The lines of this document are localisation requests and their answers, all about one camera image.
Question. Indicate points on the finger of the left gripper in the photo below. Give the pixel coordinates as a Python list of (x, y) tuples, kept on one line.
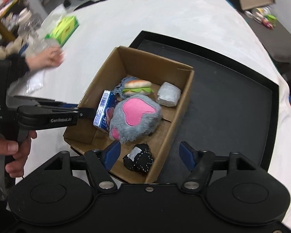
[(50, 117), (27, 100)]

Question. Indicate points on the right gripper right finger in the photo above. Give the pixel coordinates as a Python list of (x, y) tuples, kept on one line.
[(234, 187)]

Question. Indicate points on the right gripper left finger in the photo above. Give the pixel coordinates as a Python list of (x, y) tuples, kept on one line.
[(64, 187)]

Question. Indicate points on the blue tissue packet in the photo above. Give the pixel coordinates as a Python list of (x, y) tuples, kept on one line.
[(105, 111)]

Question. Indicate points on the grey blue knitted cloth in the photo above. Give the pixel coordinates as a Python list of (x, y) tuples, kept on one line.
[(118, 90)]

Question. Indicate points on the black white knitted pouch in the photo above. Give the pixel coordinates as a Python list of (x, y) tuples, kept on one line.
[(139, 160)]

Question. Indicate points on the grey pink plush paw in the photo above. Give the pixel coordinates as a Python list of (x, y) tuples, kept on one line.
[(134, 118)]

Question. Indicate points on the toy hamburger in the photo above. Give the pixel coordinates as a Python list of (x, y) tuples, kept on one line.
[(137, 86)]

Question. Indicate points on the person right hand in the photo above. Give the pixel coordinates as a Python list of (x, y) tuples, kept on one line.
[(19, 153)]

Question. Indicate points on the person left hand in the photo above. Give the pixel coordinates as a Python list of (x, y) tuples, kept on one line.
[(50, 57)]

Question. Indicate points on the clear plastic bag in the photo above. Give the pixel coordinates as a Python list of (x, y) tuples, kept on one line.
[(35, 81)]

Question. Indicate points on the clear glass jar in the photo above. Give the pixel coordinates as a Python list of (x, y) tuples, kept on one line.
[(28, 25)]

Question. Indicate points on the green tissue box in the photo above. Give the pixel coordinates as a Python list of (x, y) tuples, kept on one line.
[(63, 30)]

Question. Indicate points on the black shallow tray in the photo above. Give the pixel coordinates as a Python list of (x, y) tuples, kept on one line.
[(224, 105)]

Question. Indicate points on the brown cardboard box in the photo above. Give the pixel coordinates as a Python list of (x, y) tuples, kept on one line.
[(121, 63)]

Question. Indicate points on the grey floor mat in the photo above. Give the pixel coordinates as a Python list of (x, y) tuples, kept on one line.
[(276, 41)]

